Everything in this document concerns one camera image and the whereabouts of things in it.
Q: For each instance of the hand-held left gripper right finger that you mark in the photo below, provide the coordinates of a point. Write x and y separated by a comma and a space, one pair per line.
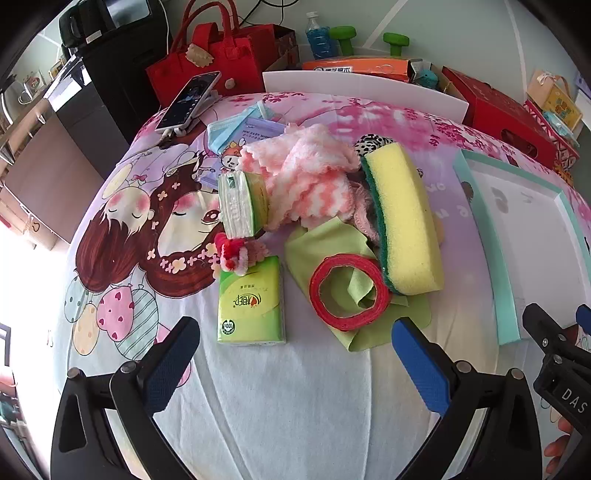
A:
420, 369

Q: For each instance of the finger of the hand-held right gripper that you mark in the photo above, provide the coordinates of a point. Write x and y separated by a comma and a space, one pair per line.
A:
584, 318
545, 330

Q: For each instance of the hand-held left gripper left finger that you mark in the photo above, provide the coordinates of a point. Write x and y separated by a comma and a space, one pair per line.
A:
171, 369

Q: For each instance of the white tray with teal rim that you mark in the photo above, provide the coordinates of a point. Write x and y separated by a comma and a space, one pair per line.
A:
526, 230

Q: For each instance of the green tissue packet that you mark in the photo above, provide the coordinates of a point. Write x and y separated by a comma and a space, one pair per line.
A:
251, 304
240, 205

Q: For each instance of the red ribbon roll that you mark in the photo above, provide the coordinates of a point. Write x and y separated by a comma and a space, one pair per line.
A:
323, 304

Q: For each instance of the pink red pipe cleaner flower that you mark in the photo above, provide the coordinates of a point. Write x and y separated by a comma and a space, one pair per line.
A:
235, 256

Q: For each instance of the yellow green sponge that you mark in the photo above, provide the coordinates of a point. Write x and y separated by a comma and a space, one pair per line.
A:
406, 221

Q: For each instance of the light green cloth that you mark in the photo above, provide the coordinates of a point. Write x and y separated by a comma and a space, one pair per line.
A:
314, 244

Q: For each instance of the person's right hand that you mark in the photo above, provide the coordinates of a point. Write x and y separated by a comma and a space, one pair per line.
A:
570, 450

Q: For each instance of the cartoon printed blanket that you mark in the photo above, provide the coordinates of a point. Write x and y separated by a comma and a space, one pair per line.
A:
300, 406

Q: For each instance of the pink knitted piece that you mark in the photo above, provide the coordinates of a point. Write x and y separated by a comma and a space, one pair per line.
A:
364, 212

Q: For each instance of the red lattice box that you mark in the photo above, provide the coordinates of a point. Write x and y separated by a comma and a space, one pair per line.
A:
561, 147

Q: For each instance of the cartoon printed gift box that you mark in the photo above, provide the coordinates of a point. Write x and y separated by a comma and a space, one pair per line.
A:
556, 101

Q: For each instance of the red cardboard box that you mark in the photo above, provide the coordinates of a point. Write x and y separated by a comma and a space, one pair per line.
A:
498, 115

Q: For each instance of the leopard print scrunchie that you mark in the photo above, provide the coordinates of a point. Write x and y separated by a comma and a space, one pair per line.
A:
371, 144

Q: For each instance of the blue face mask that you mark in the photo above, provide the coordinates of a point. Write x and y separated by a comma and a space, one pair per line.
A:
224, 131

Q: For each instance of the purple wet wipes packet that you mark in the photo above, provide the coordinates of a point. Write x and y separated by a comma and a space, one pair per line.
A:
261, 128

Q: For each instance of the white phone stand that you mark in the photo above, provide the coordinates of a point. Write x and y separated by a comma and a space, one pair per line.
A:
203, 108

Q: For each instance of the smartphone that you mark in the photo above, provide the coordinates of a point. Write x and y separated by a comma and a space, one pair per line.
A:
187, 101

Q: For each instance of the black cabinet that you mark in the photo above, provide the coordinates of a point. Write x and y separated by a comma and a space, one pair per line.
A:
106, 87

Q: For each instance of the white foam board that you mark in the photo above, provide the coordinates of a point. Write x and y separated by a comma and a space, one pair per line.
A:
351, 83

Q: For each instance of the orange cardboard box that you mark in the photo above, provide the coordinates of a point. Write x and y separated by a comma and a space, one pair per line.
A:
355, 67

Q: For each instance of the red felt handbag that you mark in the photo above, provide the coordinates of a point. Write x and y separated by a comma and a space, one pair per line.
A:
217, 50

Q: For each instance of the green dumbbell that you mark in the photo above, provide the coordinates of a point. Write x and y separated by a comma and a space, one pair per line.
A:
342, 39
396, 42

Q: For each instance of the red paper gift bag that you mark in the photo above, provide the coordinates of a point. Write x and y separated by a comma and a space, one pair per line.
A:
281, 46

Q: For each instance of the blue liquid plastic bottle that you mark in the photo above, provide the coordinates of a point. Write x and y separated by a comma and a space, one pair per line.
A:
321, 41

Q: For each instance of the black appliance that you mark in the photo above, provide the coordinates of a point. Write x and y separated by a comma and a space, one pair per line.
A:
101, 21

